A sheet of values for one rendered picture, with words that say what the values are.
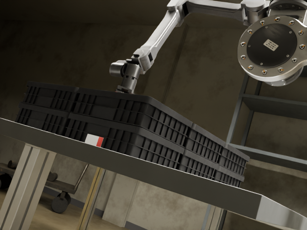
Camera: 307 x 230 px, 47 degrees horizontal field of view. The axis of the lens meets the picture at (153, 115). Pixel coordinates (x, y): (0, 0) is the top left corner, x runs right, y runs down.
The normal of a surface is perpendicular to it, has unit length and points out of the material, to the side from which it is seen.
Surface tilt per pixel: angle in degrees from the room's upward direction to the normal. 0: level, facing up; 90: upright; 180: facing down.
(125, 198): 90
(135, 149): 90
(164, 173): 90
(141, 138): 90
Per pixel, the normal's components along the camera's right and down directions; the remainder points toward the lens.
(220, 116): -0.48, -0.30
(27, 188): 0.82, 0.17
